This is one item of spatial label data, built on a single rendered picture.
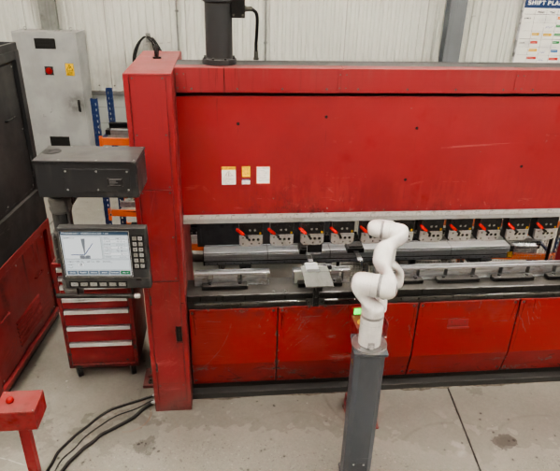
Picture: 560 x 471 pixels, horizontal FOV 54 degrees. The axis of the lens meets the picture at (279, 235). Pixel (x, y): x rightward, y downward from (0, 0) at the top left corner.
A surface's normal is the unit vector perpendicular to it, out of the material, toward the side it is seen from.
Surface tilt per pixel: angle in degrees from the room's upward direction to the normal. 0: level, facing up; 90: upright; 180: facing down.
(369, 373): 90
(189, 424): 0
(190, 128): 90
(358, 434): 90
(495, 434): 0
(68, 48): 90
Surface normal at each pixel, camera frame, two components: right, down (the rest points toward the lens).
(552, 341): 0.10, 0.43
